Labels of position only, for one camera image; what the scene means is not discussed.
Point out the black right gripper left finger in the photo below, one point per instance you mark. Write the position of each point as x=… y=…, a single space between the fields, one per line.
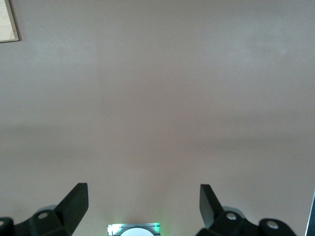
x=69 y=211

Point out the brown table cover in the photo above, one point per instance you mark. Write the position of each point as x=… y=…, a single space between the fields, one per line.
x=157 y=98

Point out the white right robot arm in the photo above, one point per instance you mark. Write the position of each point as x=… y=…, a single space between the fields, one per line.
x=137 y=232

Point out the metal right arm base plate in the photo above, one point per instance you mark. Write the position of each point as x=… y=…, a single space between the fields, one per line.
x=112 y=228

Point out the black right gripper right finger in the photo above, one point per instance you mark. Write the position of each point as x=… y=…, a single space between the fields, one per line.
x=211 y=214

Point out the wooden cutting board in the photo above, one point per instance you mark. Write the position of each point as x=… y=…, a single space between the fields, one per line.
x=6 y=19

